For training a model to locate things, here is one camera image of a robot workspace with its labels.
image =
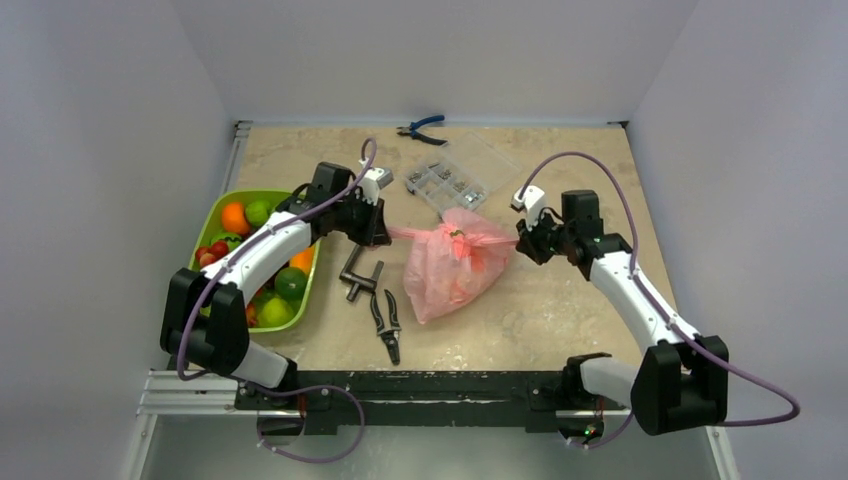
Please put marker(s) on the fake green apple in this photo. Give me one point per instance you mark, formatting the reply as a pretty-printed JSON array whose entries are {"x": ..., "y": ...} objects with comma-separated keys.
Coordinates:
[{"x": 274, "y": 313}]

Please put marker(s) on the fake dark green lime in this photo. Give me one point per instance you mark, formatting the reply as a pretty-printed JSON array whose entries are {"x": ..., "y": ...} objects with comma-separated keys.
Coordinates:
[{"x": 290, "y": 283}]

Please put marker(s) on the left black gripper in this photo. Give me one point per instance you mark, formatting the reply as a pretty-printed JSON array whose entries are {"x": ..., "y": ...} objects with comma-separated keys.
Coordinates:
[{"x": 371, "y": 232}]

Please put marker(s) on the green plastic fruit tray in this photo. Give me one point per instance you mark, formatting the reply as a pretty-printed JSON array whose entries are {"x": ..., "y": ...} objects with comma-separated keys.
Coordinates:
[{"x": 212, "y": 232}]

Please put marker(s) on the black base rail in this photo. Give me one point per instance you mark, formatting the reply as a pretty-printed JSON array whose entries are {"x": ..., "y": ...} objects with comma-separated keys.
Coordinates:
[{"x": 534, "y": 401}]

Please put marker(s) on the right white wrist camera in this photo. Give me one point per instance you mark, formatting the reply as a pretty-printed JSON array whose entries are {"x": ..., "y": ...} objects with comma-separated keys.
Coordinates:
[{"x": 530, "y": 200}]

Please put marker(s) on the blue handled pliers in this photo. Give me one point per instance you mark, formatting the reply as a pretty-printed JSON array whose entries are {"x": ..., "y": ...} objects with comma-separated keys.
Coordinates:
[{"x": 414, "y": 130}]

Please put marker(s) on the fake orange carrot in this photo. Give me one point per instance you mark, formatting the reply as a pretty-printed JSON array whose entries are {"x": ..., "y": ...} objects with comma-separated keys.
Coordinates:
[{"x": 304, "y": 260}]

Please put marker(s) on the pink plastic bag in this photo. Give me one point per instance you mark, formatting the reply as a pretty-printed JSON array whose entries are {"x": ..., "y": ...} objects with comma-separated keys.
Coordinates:
[{"x": 449, "y": 266}]

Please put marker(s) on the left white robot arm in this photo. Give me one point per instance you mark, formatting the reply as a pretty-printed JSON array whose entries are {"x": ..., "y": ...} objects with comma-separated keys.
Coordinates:
[{"x": 205, "y": 311}]

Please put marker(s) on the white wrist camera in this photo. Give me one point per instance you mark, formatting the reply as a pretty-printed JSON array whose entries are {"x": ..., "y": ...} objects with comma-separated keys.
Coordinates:
[
  {"x": 530, "y": 200},
  {"x": 374, "y": 180}
]

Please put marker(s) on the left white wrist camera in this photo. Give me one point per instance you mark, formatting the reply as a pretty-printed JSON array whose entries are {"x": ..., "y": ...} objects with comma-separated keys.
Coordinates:
[{"x": 374, "y": 180}]

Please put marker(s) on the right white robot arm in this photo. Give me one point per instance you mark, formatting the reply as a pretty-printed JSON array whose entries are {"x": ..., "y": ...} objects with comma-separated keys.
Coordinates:
[{"x": 676, "y": 386}]

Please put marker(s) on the dark metal clamp tool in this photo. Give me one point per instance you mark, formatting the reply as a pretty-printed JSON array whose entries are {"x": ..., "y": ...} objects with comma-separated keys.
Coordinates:
[{"x": 359, "y": 284}]

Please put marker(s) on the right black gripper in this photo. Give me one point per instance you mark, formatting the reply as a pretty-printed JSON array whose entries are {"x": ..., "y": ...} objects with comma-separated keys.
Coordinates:
[{"x": 536, "y": 240}]

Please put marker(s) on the clear compartment screw box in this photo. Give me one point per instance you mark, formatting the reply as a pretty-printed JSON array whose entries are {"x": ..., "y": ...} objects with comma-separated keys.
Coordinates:
[{"x": 460, "y": 174}]

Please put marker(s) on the black handled wire stripper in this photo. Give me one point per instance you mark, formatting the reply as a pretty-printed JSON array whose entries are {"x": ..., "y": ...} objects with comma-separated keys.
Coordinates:
[{"x": 387, "y": 328}]

